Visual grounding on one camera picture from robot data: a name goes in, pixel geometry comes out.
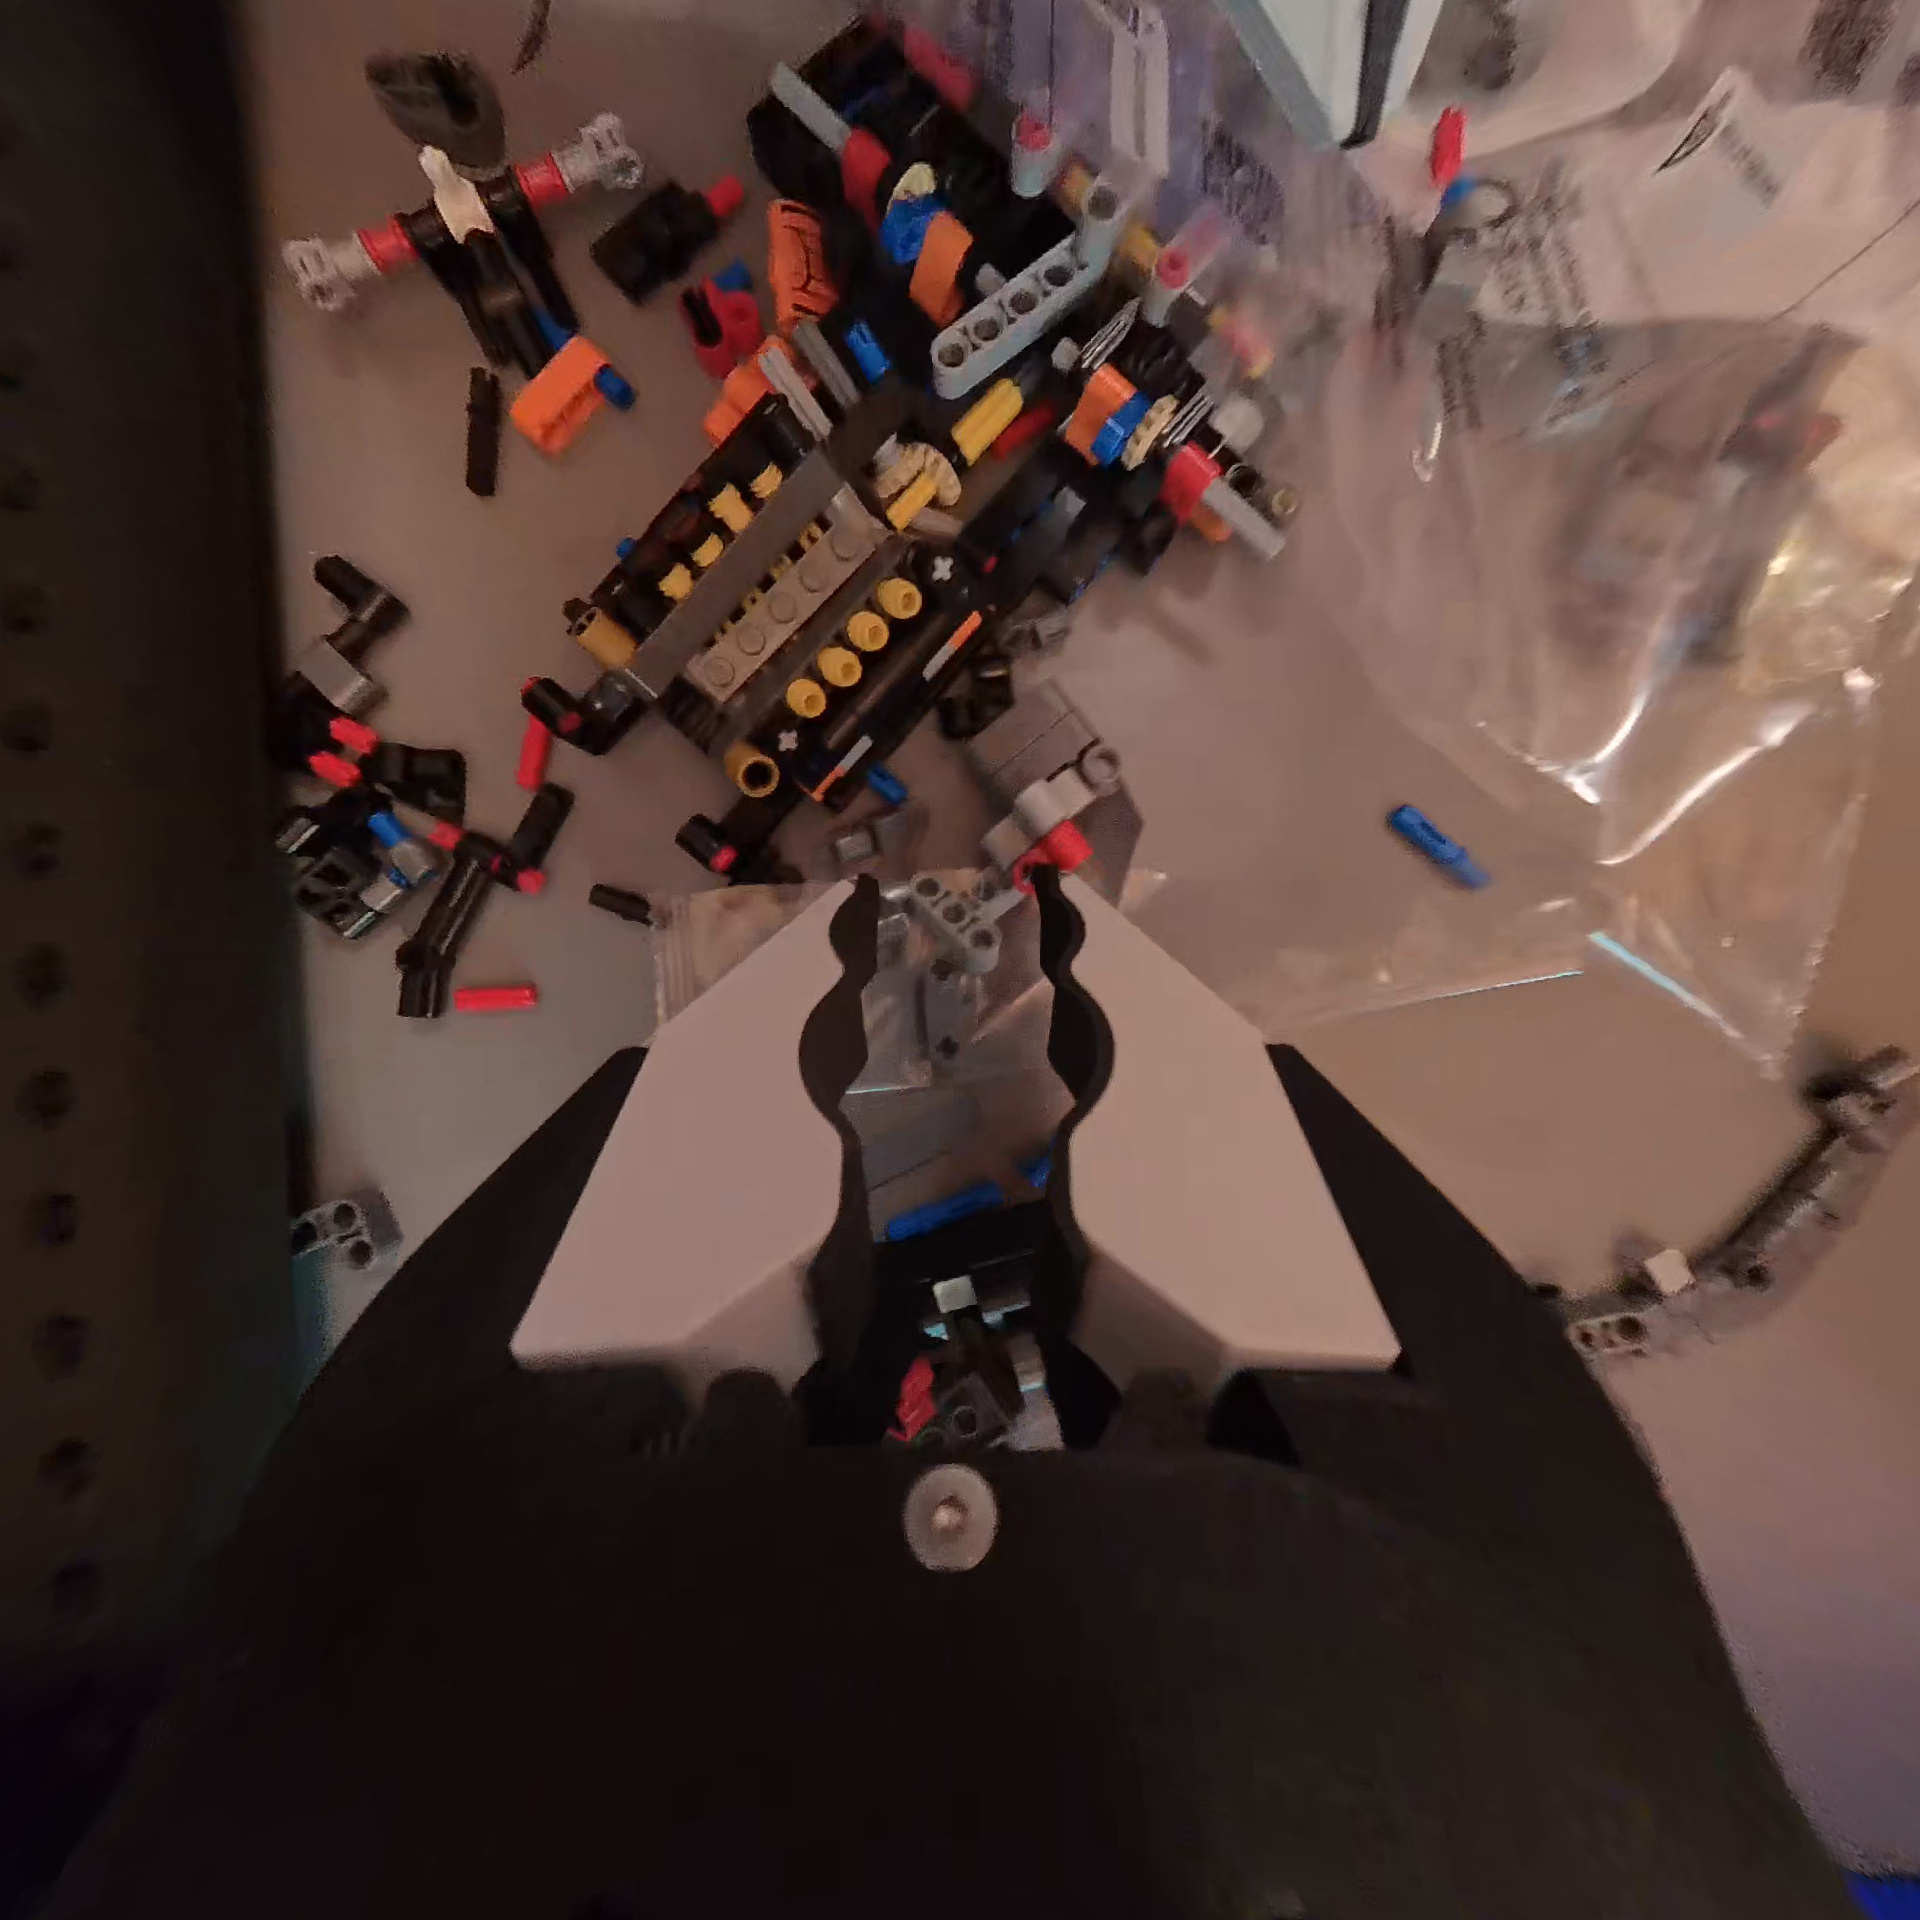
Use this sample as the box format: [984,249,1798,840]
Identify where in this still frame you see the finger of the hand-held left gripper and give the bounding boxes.
[1210,0,1445,153]

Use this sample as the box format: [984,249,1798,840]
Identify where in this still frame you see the pile of lego pieces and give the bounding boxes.
[269,0,1306,1450]

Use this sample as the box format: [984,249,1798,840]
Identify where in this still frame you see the light grey lego connector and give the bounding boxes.
[287,1191,403,1273]

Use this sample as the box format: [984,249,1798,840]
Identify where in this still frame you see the grey red lego axle assembly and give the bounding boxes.
[281,112,647,377]

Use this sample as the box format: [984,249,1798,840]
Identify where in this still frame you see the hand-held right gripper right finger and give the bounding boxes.
[1025,865,1403,1434]

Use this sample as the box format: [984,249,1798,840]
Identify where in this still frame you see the partly built lego engine block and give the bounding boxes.
[561,435,1022,811]

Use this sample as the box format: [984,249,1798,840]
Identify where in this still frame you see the light grey lego cross beam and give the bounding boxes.
[877,867,1010,976]

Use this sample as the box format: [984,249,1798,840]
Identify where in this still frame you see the loose blue lego pin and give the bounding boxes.
[1387,802,1490,889]

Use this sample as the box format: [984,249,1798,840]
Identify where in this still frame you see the clear bags of parts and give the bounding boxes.
[1048,0,1920,1074]

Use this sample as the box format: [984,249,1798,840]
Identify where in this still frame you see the black perforated board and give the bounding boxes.
[0,0,319,1652]

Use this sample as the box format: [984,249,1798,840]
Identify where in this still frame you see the black curved lego piece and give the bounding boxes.
[1559,1048,1920,1362]

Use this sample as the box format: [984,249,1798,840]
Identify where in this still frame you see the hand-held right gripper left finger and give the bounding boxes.
[510,873,886,1434]

